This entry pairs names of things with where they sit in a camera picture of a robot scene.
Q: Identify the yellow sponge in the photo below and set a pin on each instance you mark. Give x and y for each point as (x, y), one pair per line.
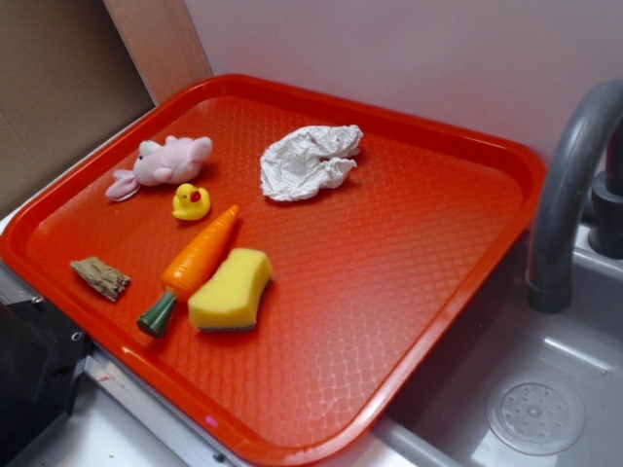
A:
(230, 299)

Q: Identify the brown wood piece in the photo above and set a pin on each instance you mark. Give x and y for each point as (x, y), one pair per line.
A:
(107, 281)

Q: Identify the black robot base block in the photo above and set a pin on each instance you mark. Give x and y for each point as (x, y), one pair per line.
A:
(43, 355)

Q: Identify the red plastic tray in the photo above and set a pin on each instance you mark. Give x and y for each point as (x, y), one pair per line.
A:
(367, 277)

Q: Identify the brown cardboard panel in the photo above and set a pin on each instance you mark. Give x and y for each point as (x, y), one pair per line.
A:
(73, 73)

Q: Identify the pink plush toy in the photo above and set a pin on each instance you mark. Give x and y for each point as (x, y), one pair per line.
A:
(178, 160)

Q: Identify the grey sink faucet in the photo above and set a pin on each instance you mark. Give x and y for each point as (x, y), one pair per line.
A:
(585, 175)

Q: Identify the crumpled white paper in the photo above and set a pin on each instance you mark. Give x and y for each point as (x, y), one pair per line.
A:
(308, 160)

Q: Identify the orange toy carrot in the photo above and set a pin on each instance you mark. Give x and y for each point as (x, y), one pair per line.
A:
(188, 271)

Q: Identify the yellow rubber duck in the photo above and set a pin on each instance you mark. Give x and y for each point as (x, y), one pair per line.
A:
(190, 203)

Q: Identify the grey toy sink basin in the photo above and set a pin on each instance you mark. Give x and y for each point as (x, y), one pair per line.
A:
(511, 386)

